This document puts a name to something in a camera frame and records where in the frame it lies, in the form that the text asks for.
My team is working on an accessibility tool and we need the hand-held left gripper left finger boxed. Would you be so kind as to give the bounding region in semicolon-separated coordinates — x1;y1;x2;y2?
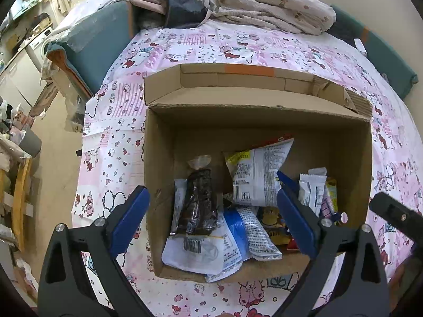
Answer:
37;185;154;317

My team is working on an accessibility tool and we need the dark cloth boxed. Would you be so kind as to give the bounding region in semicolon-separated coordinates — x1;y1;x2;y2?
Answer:
163;0;212;30

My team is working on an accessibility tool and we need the teal bed end panel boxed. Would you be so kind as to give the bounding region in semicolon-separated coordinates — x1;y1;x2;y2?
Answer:
46;2;136;96

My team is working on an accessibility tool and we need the lilac snack packet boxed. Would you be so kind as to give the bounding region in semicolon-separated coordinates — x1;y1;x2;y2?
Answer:
319;192;335;219

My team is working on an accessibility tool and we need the white printed sheet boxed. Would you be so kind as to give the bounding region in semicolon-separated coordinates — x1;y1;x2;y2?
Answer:
53;0;133;37

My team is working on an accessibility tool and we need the grey bin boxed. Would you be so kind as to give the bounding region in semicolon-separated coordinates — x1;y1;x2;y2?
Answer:
18;128;42;157

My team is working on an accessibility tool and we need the teal bed side panel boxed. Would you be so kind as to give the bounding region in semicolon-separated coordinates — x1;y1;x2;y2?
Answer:
330;5;417;100

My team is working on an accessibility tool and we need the cardboard box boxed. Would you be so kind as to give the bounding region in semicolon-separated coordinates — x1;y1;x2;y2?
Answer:
143;63;373;283

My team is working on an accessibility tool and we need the white snack bag red top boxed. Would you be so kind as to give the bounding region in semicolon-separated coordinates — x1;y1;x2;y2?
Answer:
223;134;295;207

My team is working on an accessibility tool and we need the yellow cartoon snack packet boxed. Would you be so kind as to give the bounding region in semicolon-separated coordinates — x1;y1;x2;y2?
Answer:
258;206;295;246

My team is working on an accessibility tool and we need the white washing machine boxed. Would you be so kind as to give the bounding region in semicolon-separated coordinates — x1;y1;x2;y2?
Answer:
26;35;53;70

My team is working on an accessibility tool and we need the small white snack packet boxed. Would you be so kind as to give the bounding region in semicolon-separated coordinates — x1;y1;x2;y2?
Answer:
299;167;328;217

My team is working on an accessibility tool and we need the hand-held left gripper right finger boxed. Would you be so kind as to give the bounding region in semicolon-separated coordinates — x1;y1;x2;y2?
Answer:
274;171;392;317

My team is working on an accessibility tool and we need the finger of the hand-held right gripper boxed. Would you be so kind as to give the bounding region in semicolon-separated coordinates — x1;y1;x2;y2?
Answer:
369;192;423;248

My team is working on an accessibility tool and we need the white barcode snack packet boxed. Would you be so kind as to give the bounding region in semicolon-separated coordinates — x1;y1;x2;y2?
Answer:
161;178;243;283

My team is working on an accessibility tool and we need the blue and white snack packet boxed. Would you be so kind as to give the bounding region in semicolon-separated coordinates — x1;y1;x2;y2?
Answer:
225;205;283;261

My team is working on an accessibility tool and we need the white cabinet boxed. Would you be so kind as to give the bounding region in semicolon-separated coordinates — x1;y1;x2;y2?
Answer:
0;49;45;106

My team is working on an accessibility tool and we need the dark snack bag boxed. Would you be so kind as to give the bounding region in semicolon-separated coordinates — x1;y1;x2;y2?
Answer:
170;155;220;236

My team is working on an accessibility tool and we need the pink printed blanket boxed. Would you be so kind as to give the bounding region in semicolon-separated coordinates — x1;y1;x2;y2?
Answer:
72;26;423;317

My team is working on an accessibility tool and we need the crumpled floral quilt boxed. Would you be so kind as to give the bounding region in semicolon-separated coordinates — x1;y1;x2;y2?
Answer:
205;0;336;35

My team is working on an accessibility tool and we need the yellow wooden chair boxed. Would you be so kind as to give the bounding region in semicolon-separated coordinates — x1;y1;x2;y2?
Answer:
10;158;34;251

